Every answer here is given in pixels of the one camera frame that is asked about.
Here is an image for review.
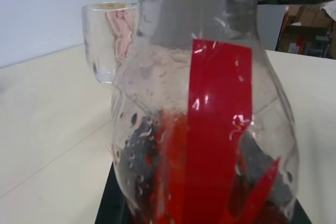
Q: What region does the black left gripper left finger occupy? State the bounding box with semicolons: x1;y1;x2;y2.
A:
93;161;135;224

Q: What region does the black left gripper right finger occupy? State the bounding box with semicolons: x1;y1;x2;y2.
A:
285;193;309;224

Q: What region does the clear plastic bottle red label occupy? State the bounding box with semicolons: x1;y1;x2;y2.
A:
109;0;300;224

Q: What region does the clear wine glass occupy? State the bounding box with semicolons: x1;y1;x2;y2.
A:
81;1;141;90

